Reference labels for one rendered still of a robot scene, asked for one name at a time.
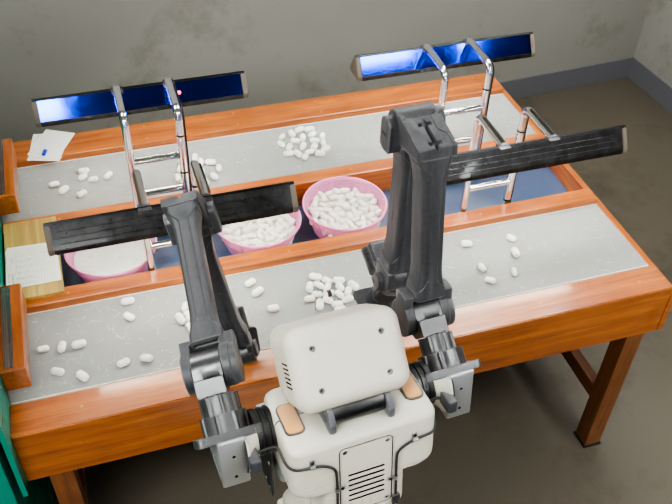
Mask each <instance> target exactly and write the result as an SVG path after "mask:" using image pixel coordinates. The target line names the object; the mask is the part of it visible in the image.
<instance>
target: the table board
mask: <svg viewBox="0 0 672 504"><path fill-rule="evenodd" d="M503 94H504V95H505V97H506V98H507V99H508V100H509V101H510V103H511V104H512V105H513V106H514V107H515V109H516V110H517V111H518V112H519V113H520V114H521V112H522V109H521V108H520V107H519V105H518V104H517V103H516V102H515V101H514V100H513V98H512V97H511V96H510V95H509V94H508V93H507V91H506V90H505V89H504V90H503ZM528 124H529V125H530V126H531V127H532V129H533V130H534V131H535V132H536V133H542V132H541V131H540V130H539V129H538V128H537V126H536V125H535V124H534V123H533V122H532V121H531V119H530V118H529V121H528ZM549 168H550V169H551V171H552V172H553V173H554V174H555V176H556V177H557V178H558V179H559V180H560V182H561V183H562V184H563V185H564V186H565V188H566V189H567V190H568V191H569V192H571V191H576V190H581V189H586V188H589V187H588V186H587V185H586V184H585V183H584V181H583V180H582V179H581V178H580V177H579V176H578V174H577V173H576V172H575V171H574V170H573V169H572V167H571V166H570V165H569V164H562V165H556V166H551V167H549ZM596 204H597V206H598V207H599V208H600V209H601V210H602V211H603V213H604V214H605V215H606V216H607V217H608V219H609V220H610V221H611V222H612V223H613V224H614V226H615V227H616V228H617V229H618V230H619V232H620V233H621V234H622V235H623V236H624V237H625V239H626V240H627V241H628V242H629V243H630V245H631V246H632V247H633V248H634V249H635V250H636V252H637V253H638V254H639V255H640V256H641V258H642V259H643V260H644V261H645V262H646V263H647V265H648V266H652V265H654V263H653V262H652V261H651V260H650V259H649V258H648V256H647V255H646V254H645V253H644V252H643V251H642V249H641V248H640V247H639V246H638V245H637V244H636V242H635V241H634V240H633V239H632V238H631V237H630V235H629V234H628V233H627V232H626V231H625V229H624V228H623V227H622V226H621V225H620V224H619V222H618V221H617V220H616V219H615V218H614V217H613V215H612V214H611V213H610V212H609V211H608V210H607V208H606V207H605V206H604V205H603V204H602V203H601V201H600V200H599V199H598V198H597V201H596ZM654 266H655V265H654ZM671 307H672V293H671V295H670V297H669V300H668V302H667V304H666V307H665V309H664V311H663V314H662V316H661V319H660V321H659V323H658V326H657V328H656V330H660V329H662V328H663V326H664V323H665V321H666V319H667V316H668V314H669V312H670V309H671Z"/></svg>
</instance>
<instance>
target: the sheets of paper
mask: <svg viewBox="0 0 672 504"><path fill-rule="evenodd" d="M5 255H6V286H7V285H12V284H18V283H20V284H21V286H22V287H27V286H32V285H38V284H43V283H48V282H53V281H58V280H61V273H60V266H59V259H58V255H55V256H49V254H48V250H47V245H46V243H39V244H33V245H26V246H19V247H12V248H7V251H6V252H5Z"/></svg>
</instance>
